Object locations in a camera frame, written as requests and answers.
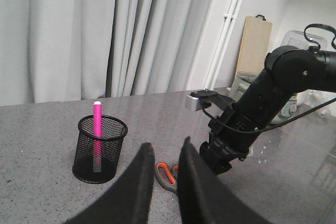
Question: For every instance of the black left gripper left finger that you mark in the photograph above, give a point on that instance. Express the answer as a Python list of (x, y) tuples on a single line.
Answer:
[(128, 199)]

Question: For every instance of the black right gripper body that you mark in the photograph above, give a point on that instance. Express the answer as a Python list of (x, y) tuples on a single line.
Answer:
[(217, 154)]

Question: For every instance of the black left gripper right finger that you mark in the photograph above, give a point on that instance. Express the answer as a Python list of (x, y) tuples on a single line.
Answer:
[(203, 198)]

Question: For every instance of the grey orange scissors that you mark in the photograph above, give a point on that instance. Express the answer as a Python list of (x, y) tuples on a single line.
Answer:
[(167, 176)]

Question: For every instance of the pink marker pen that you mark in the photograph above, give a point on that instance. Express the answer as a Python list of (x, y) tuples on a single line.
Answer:
[(97, 130)]

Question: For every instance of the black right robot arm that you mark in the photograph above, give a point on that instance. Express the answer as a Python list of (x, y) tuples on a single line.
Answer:
[(242, 122)]

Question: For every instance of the black mesh pen holder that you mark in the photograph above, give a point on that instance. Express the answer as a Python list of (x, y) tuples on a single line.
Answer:
[(113, 132)]

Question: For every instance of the clear glass jar appliance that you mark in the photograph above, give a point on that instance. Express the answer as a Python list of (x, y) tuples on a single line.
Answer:
[(287, 73)]

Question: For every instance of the wooden cutting board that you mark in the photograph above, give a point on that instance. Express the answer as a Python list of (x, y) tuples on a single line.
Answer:
[(254, 44)]

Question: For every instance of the grey curtain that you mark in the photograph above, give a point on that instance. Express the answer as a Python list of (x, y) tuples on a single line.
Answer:
[(62, 50)]

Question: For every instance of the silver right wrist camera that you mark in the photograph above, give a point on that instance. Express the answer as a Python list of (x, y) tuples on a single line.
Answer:
[(199, 99)]

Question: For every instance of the white wall pipe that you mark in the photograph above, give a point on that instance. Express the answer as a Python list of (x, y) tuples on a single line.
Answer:
[(229, 23)]

